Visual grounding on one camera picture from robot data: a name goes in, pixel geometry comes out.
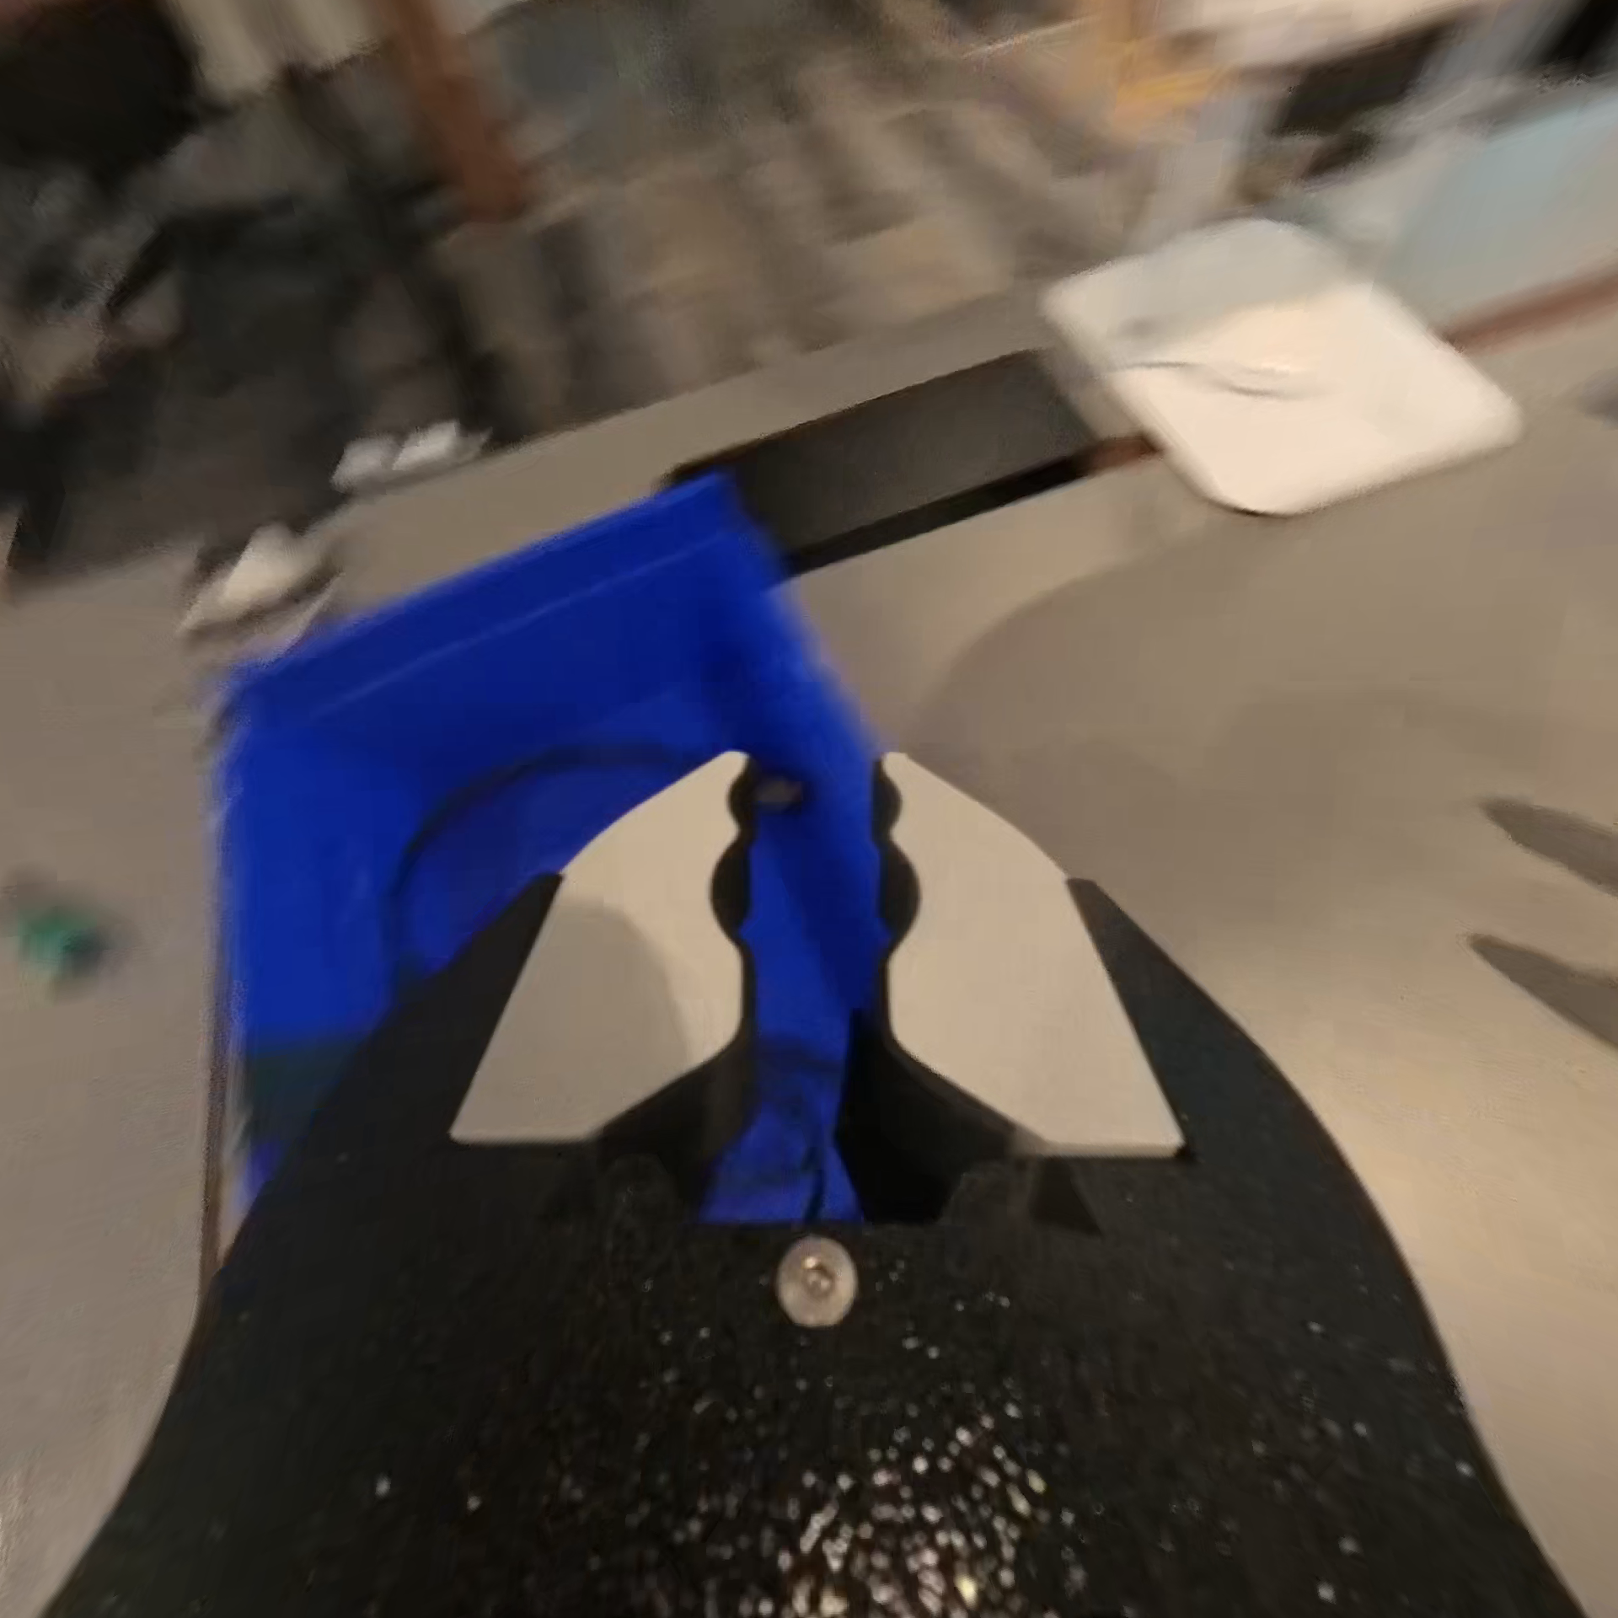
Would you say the black desk panel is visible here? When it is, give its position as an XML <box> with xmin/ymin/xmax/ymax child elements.
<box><xmin>667</xmin><ymin>351</ymin><xmax>1150</xmax><ymax>574</ymax></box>

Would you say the small green black object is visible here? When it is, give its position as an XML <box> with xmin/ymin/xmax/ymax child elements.
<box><xmin>6</xmin><ymin>879</ymin><xmax>116</xmax><ymax>981</ymax></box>

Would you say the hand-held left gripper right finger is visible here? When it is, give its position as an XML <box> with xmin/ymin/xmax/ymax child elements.
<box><xmin>873</xmin><ymin>752</ymin><xmax>1191</xmax><ymax>1158</ymax></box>

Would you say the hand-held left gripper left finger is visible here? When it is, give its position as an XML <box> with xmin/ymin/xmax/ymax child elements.
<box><xmin>449</xmin><ymin>750</ymin><xmax>761</xmax><ymax>1150</ymax></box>

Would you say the blue plastic bin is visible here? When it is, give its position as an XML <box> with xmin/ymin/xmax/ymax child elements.
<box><xmin>208</xmin><ymin>474</ymin><xmax>887</xmax><ymax>1227</ymax></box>

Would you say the instruction sign stand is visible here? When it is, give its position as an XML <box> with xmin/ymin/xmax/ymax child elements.
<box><xmin>1043</xmin><ymin>218</ymin><xmax>1524</xmax><ymax>518</ymax></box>

